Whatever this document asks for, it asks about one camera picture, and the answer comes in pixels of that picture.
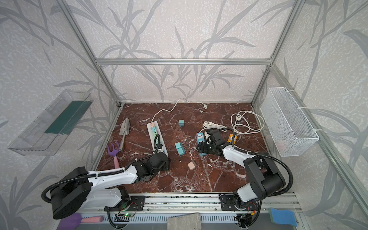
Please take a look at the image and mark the blue sponge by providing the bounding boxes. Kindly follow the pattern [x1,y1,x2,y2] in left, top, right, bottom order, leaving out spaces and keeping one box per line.
[269,208,298,227]

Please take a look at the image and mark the white wire mesh basket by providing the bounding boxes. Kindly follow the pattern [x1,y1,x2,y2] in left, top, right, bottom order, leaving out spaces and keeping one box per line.
[260,87,319,157]

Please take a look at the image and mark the white multicolour power strip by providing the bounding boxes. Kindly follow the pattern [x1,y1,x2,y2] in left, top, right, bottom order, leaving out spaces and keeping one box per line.
[147,121,168,156]

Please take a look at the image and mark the clear plastic wall tray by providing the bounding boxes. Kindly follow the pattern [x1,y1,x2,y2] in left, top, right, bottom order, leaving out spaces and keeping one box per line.
[8,90,94,156]

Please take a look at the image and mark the purple pink brush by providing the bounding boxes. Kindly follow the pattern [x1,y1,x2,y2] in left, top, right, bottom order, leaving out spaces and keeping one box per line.
[57,213,104,230]

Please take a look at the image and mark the white bundled cable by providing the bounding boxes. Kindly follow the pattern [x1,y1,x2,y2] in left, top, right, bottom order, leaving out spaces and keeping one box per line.
[200,121,228,133]

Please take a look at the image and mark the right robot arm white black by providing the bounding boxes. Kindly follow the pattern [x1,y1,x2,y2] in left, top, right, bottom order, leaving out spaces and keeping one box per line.
[196,127,294,208]

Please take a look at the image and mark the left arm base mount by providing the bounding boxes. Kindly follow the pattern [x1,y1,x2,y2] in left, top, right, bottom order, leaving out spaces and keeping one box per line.
[117,195,146,212]

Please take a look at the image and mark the grey sponge block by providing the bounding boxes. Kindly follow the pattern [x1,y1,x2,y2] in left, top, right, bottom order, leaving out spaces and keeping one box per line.
[167,213,202,230]

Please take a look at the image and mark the metal garden trowel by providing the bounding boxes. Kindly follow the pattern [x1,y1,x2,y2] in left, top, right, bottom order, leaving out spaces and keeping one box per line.
[119,118,130,151]

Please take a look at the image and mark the white power strip cord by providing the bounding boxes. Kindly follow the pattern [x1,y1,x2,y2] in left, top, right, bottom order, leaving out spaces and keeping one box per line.
[151,98,209,123]

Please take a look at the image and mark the white coiled cable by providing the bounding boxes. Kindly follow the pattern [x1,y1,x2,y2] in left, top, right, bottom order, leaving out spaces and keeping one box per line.
[230,110,265,135]

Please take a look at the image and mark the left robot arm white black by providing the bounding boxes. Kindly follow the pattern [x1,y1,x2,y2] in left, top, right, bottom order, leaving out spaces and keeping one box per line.
[41,152,170,219]

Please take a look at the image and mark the blue power strip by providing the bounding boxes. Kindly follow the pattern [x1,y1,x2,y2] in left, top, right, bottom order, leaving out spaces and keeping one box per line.
[196,132,206,156]

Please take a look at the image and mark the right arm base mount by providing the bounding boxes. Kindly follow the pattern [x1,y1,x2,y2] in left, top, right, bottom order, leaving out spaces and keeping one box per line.
[218,193,258,211]

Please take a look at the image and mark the purple pink hand rake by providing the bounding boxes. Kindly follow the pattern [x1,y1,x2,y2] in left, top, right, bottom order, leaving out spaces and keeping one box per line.
[106,141,120,169]

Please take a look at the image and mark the orange power strip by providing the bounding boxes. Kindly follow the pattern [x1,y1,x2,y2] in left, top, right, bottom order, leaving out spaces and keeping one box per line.
[227,134,238,144]

